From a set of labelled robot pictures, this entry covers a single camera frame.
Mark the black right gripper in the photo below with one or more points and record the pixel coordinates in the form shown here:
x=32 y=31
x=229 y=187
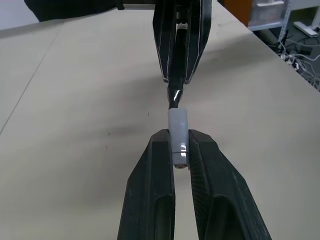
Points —
x=183 y=12

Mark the black marker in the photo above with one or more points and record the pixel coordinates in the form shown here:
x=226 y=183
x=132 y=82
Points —
x=180 y=50

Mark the white perforated shelf post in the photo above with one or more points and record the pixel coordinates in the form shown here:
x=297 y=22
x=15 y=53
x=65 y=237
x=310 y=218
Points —
x=286 y=20

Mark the dark rounded shape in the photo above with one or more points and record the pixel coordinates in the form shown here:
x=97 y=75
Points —
x=75 y=8

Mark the orange-brown cabinet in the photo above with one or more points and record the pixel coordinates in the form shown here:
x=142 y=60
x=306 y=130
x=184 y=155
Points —
x=235 y=11

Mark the white desk foot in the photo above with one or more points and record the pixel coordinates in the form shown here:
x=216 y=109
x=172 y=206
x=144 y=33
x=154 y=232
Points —
x=307 y=28

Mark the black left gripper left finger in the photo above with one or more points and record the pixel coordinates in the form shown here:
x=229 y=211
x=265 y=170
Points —
x=147 y=190

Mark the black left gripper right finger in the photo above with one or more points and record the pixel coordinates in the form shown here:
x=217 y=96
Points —
x=222 y=200

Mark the grey marker cap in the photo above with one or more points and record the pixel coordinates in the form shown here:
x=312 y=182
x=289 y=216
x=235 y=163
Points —
x=178 y=130

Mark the white plastic drawer box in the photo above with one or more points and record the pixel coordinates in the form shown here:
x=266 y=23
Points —
x=266 y=12

